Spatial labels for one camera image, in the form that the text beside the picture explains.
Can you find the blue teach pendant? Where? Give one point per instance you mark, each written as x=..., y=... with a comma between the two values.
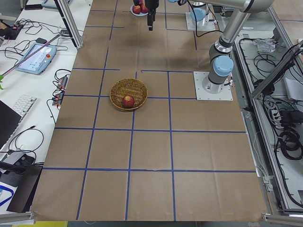
x=38, y=62

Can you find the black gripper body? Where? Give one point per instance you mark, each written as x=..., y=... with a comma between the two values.
x=151, y=4

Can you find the grey usb hub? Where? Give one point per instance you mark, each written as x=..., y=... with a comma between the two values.
x=14, y=157

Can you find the red apple on plate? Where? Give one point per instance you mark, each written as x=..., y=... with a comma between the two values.
x=136, y=9
x=144, y=9

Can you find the aluminium frame post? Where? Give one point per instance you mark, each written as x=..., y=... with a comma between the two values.
x=69, y=23

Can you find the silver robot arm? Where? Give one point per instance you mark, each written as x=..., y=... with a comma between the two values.
x=200, y=13
x=221, y=63

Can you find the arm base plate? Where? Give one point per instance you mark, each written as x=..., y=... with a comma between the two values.
x=207, y=24
x=207, y=91

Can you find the dark red apple in basket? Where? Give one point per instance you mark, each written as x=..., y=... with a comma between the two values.
x=128, y=101

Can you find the white keyboard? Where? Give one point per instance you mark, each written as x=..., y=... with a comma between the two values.
x=23, y=105

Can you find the light blue plate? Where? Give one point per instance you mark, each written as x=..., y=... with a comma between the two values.
x=140, y=15

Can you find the green tipped metal rod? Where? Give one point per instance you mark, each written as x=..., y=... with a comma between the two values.
x=29, y=56

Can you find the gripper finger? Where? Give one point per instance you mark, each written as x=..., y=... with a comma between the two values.
x=151, y=18

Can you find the black laptop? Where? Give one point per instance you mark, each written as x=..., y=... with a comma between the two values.
x=9, y=121

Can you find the woven wicker basket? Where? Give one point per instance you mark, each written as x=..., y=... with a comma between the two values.
x=128, y=87

